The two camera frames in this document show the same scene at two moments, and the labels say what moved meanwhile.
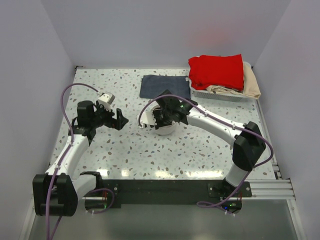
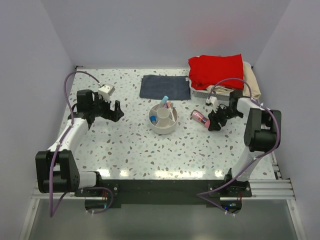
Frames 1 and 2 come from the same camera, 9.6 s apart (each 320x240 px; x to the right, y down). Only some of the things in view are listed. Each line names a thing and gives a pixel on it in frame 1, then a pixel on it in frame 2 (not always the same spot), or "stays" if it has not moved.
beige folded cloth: [251, 88] stays
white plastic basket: [203, 93] stays
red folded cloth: [207, 71] stays
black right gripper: [156, 112] to [214, 119]
